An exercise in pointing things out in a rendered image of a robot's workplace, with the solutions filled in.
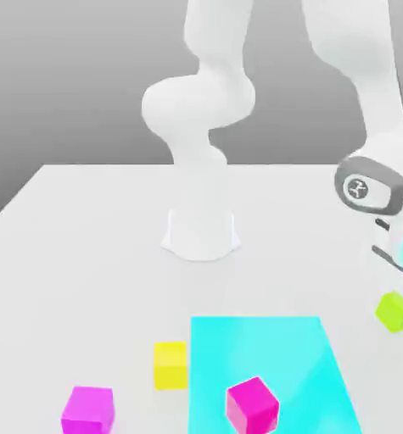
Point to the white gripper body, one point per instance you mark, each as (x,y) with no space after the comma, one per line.
(396,266)

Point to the small lime green cube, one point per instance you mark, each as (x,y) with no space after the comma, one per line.
(391,312)

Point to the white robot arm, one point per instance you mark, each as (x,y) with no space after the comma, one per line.
(201,101)

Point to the small pink cube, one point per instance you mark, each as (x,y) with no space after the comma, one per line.
(252,407)

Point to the small yellow cube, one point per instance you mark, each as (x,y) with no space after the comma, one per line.
(170,365)

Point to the small purple cube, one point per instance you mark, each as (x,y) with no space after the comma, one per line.
(87,410)

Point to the large cyan box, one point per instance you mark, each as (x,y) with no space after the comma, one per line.
(289,352)

